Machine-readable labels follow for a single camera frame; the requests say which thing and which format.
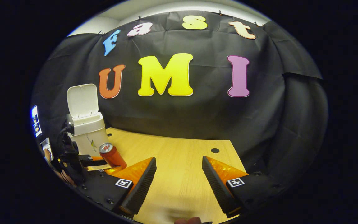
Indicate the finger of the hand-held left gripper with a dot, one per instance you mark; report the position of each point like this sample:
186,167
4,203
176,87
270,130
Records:
93,162

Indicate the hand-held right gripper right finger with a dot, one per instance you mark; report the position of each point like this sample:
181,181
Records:
216,186

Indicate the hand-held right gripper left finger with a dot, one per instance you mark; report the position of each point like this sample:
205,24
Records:
141,186

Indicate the red pop can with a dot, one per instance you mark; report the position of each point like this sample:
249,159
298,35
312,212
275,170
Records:
115,158

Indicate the white desktop garbage bin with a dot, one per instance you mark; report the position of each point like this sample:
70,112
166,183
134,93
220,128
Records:
89,124

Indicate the wooden desktop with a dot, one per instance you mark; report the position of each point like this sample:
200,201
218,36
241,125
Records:
179,174

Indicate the computer monitor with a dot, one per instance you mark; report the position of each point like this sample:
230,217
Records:
36,123

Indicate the black backdrop cloth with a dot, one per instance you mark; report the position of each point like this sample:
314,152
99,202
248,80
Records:
197,115

